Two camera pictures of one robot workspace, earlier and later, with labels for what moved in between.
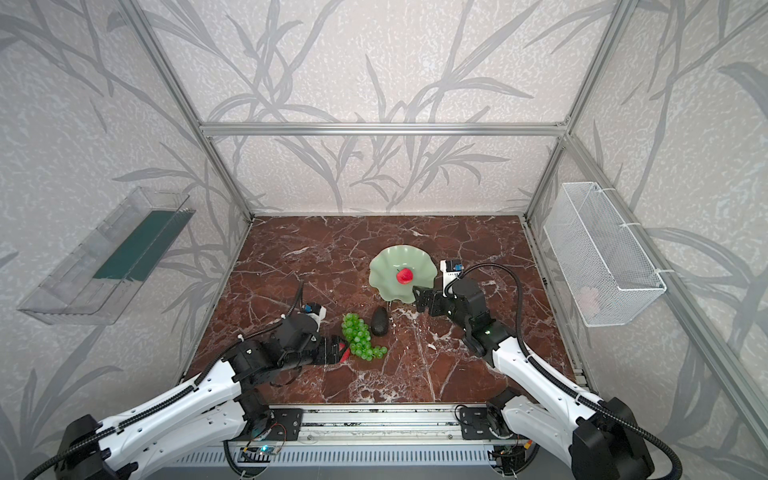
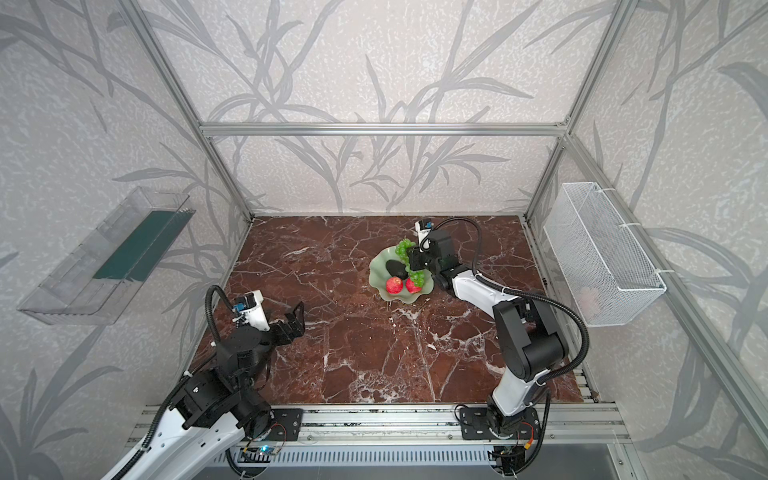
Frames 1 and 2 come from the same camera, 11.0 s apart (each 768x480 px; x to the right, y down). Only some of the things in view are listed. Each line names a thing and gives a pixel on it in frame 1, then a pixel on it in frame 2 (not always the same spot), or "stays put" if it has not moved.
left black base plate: [287, 424] stays put
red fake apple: [346, 354] to [394, 284]
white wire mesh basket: [609, 277] stays put
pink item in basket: [588, 299] stays put
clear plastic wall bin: [97, 281] stays put
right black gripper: [435, 301] to [419, 259]
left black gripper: [330, 349] to [282, 330]
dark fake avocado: [380, 321] to [396, 269]
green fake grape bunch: [357, 333] to [402, 250]
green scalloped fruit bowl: [385, 264] stays put
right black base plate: [474, 423] stays put
